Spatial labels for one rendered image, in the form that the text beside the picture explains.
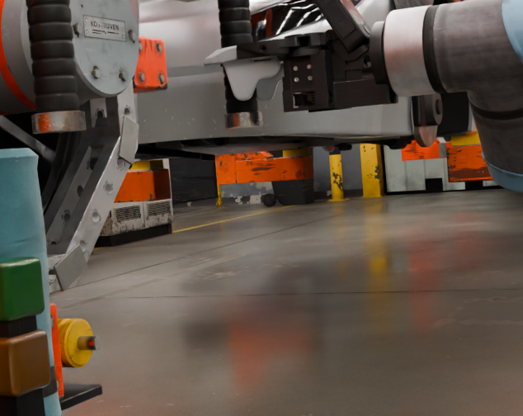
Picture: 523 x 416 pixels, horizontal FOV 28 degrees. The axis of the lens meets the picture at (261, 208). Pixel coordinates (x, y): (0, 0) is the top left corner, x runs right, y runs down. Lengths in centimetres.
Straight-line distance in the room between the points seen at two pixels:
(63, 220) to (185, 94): 248
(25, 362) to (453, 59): 54
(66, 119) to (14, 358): 24
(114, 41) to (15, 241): 24
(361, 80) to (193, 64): 265
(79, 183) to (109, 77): 29
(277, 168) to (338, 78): 604
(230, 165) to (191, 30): 362
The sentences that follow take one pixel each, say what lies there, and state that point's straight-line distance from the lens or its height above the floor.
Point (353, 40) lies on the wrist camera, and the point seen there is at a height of 83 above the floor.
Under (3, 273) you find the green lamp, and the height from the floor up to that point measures 65.
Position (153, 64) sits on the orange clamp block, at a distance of 141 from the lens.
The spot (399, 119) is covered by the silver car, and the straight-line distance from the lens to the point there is 384.
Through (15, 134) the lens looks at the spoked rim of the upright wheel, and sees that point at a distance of 133.
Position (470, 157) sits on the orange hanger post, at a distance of 469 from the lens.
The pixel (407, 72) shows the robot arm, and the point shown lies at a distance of 106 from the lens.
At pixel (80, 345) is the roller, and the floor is 51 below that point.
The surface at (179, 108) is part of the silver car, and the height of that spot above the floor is 90.
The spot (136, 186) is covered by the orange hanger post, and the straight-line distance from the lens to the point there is 540.
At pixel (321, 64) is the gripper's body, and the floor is 80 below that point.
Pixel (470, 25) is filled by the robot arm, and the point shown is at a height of 83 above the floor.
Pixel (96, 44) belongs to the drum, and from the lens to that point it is 104.
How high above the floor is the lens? 72
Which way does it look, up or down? 3 degrees down
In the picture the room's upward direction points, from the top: 5 degrees counter-clockwise
